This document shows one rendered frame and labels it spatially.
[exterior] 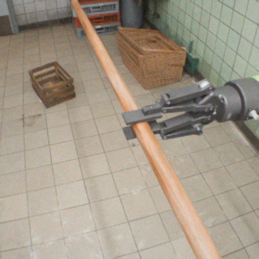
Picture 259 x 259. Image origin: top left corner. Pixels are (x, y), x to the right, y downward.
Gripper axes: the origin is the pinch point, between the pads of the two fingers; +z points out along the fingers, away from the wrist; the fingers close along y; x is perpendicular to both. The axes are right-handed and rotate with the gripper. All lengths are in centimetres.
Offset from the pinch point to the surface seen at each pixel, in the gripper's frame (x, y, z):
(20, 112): 171, 118, 53
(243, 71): 107, 73, -124
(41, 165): 102, 118, 39
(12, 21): 362, 97, 62
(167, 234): 25, 119, -28
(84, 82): 198, 118, -12
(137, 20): 309, 106, -107
